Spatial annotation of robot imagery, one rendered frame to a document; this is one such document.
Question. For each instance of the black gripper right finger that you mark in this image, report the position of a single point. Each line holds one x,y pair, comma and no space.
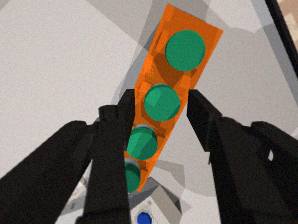
243,173

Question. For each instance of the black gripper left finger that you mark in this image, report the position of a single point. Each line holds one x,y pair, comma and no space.
38,188

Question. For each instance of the black table edge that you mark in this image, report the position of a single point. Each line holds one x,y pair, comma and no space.
284,33

